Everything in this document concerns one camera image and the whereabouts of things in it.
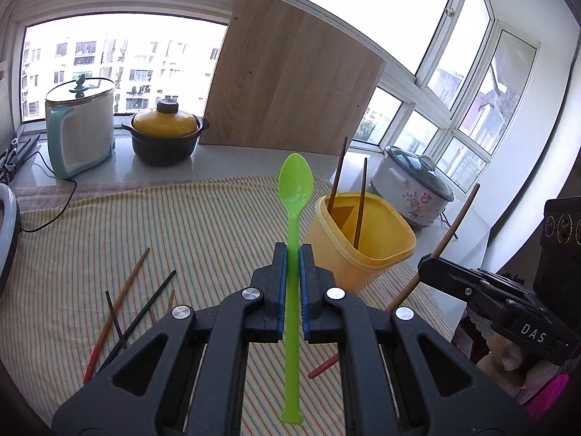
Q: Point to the reddish brown chopstick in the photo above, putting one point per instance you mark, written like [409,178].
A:
[119,309]

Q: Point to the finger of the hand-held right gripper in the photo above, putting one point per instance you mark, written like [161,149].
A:
[454,281]

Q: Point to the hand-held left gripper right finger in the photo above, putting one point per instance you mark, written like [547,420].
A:
[304,290]

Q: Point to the yellow plastic utensil container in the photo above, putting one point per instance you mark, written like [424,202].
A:
[345,254]

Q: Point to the beige fluffy cloth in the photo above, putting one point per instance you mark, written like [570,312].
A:
[508,359]

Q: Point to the white floral rice cooker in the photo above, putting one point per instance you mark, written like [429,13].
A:
[408,195]

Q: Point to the white and teal electric kettle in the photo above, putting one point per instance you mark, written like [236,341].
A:
[86,136]

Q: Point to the red chopstick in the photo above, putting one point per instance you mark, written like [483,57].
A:
[323,366]

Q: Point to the pink cloth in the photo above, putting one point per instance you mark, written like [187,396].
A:
[549,395]

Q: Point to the black pot with yellow lid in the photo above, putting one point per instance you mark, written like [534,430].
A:
[163,145]

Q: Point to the light wooden board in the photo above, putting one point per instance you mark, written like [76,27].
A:
[290,81]

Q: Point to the striped tablecloth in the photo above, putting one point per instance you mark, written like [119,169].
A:
[204,245]

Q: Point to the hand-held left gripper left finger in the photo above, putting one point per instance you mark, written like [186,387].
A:
[282,290]

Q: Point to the green plastic spoon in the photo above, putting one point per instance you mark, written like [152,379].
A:
[295,186]

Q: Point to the black folded tripod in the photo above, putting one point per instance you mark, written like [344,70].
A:
[18,150]

